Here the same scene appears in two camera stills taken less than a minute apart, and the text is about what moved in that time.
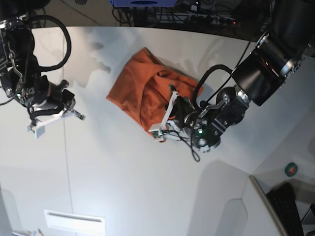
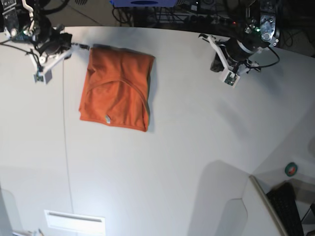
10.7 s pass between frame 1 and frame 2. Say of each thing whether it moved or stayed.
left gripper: moved
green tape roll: stayed
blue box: stayed
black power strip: stayed
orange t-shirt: moved
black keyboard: stayed
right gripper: moved
